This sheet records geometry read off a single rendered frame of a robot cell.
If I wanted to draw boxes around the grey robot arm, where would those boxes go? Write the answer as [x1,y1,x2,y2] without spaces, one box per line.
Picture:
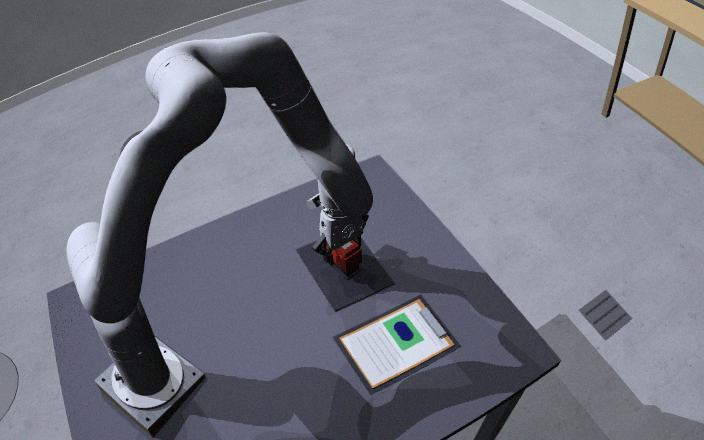
[67,32,373,410]

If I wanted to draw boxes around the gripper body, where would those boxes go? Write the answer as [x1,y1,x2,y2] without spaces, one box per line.
[320,209,363,250]

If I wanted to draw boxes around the red self-inking stamp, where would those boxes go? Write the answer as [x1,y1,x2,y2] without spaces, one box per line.
[331,240,362,280]

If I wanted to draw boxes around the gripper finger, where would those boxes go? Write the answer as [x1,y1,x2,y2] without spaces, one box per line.
[312,234,334,266]
[353,214,369,247]

